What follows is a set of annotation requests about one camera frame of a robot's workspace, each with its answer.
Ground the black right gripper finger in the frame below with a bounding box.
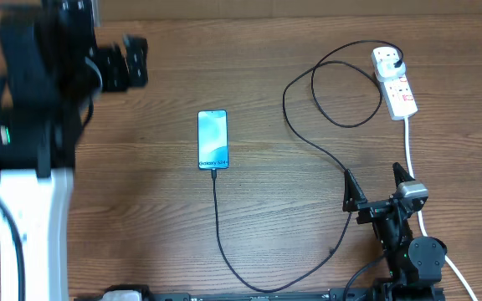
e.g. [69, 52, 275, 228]
[342, 169, 367, 212]
[392, 162, 413, 186]

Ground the Samsung Galaxy smartphone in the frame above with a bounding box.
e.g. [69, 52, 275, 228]
[197, 110, 229, 170]

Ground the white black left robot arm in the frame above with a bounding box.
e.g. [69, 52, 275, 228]
[0, 0, 148, 300]

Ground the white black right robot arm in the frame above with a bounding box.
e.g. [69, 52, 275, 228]
[341, 162, 447, 300]

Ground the white charger adapter plug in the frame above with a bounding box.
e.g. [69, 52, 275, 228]
[375, 59, 406, 82]

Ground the white power strip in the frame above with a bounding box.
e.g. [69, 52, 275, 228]
[371, 47, 418, 120]

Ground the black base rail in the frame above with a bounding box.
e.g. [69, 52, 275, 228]
[74, 285, 367, 301]

